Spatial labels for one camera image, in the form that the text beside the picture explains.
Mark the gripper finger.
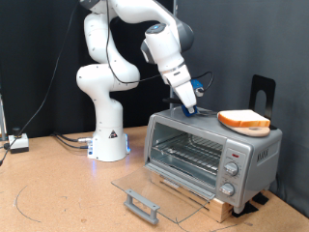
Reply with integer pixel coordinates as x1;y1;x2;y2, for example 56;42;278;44
185;103;198;115

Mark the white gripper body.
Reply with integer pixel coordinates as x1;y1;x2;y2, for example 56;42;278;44
161;64;198;110

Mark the white bread slice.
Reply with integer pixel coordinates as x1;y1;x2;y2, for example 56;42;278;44
217;109;271;128

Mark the glass oven door with handle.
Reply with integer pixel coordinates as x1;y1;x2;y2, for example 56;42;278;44
110;161;216;225

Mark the silver oven temperature knob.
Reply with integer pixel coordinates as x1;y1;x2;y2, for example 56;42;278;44
224;160;239;177

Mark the silver toaster oven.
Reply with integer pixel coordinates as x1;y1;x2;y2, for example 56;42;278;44
143;106;284;215

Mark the silver oven timer knob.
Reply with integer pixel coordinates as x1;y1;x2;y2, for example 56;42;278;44
219;182;236;197

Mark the round wooden board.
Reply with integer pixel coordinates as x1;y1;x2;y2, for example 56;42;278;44
221;120;271;137

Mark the grey curtain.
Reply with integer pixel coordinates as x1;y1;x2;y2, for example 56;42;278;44
175;0;309;218

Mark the black metal bookend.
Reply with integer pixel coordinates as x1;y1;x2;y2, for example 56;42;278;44
248;74;278;131

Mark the slatted wooden base block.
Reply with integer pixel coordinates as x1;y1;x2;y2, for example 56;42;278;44
150;170;235;224

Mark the black tape strip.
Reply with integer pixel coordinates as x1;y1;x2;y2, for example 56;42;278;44
231;201;260;218
252;192;269;206

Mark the black curtain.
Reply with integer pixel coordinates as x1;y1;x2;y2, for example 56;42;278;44
0;0;177;139

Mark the white power box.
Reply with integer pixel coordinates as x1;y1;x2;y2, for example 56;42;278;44
8;127;30;155

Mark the metal stand leg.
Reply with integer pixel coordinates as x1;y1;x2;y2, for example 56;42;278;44
0;95;7;141

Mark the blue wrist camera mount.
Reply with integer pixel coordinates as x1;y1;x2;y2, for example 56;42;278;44
189;78;206;99

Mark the wire oven rack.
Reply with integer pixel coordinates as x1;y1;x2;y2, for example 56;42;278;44
152;133;224;177

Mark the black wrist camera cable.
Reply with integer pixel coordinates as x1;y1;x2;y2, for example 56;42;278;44
104;0;215;95

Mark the black cable with silver connector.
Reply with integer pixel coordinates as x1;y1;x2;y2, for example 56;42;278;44
51;131;95;144

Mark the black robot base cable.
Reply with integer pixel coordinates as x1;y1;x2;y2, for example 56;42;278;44
55;135;91;150

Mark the long black hanging cable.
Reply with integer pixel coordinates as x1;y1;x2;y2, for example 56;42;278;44
0;3;80;167

